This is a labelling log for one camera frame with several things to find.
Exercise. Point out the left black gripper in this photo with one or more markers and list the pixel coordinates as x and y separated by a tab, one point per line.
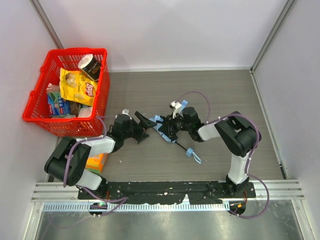
137	127

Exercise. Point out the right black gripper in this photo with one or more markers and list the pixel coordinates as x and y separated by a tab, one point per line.
169	127

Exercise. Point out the light blue folding umbrella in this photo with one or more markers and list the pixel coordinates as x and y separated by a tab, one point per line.
191	125

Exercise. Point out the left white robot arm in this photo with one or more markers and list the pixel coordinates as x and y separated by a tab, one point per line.
67	162

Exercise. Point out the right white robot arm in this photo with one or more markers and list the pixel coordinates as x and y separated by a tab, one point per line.
239	134

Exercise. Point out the orange yellow sponge box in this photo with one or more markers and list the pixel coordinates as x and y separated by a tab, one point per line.
96	163

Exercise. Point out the white small box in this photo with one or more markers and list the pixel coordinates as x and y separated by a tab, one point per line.
85	112

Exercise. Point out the brown snack package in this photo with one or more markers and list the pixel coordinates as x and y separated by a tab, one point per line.
74	108

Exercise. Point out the yellow Lays chip bag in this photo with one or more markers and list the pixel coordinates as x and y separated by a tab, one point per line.
75	86

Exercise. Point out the red plastic shopping basket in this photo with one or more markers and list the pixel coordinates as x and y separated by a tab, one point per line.
37	110

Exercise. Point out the black cylindrical snack can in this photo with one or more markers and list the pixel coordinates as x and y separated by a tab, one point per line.
90	66

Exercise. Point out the blue green sponge pack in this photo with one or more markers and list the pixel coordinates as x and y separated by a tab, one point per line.
57	106

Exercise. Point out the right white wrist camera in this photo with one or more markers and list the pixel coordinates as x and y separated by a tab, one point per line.
177	107

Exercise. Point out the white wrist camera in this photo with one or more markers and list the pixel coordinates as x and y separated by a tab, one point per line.
177	107
125	112

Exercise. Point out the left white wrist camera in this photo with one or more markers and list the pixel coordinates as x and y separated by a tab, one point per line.
125	112

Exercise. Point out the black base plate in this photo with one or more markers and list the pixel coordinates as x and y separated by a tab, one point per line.
169	192

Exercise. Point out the white slotted cable duct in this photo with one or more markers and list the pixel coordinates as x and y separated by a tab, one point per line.
99	206

